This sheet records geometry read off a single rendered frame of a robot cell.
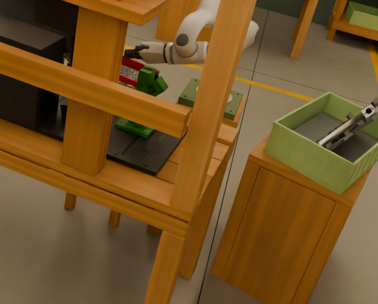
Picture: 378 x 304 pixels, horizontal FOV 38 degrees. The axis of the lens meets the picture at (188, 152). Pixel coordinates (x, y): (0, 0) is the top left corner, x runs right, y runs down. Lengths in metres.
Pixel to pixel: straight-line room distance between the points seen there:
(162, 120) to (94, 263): 1.36
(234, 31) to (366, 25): 5.76
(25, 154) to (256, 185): 1.10
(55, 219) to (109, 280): 0.53
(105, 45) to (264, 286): 1.64
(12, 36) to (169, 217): 0.88
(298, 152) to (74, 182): 1.04
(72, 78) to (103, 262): 1.37
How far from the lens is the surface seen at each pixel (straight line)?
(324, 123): 2.99
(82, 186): 2.10
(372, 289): 3.44
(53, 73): 1.89
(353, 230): 3.82
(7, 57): 1.96
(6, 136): 2.23
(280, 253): 2.81
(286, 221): 2.70
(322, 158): 2.52
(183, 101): 2.72
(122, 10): 1.71
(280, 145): 2.59
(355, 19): 7.32
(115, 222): 3.17
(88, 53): 1.85
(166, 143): 2.29
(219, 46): 1.68
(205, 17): 2.08
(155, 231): 3.18
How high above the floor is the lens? 2.08
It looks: 31 degrees down
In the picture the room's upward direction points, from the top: 15 degrees clockwise
